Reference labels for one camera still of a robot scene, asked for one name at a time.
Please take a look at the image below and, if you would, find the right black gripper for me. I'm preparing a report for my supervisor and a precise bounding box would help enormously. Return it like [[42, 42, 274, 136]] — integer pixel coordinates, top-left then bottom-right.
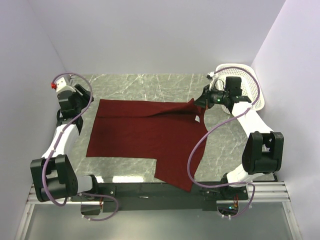
[[193, 84, 229, 110]]

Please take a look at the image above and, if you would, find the dark red t-shirt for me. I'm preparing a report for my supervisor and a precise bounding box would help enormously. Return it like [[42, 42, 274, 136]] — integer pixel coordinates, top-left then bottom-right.
[[86, 99, 208, 192]]

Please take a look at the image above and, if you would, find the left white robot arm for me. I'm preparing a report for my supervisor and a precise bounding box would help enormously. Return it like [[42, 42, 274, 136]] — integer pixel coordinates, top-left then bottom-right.
[[30, 84, 100, 202]]

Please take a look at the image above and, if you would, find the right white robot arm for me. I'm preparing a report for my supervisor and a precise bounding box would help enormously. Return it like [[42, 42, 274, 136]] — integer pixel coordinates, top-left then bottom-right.
[[195, 76, 285, 200]]

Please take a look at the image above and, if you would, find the white plastic laundry basket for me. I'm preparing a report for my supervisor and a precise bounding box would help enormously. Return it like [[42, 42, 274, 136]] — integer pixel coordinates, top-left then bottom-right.
[[215, 63, 258, 102]]

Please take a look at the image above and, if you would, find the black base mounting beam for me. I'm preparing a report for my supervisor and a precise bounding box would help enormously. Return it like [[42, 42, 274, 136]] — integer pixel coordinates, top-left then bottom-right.
[[91, 182, 249, 211]]

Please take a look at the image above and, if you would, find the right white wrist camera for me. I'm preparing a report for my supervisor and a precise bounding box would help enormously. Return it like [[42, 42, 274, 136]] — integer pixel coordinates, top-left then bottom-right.
[[206, 72, 219, 89]]

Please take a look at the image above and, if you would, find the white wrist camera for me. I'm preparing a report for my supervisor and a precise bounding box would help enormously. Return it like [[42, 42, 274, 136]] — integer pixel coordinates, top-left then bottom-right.
[[50, 76, 76, 95], [206, 72, 219, 89]]

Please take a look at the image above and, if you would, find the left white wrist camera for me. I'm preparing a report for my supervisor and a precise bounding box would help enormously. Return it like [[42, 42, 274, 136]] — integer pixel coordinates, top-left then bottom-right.
[[50, 76, 76, 95]]

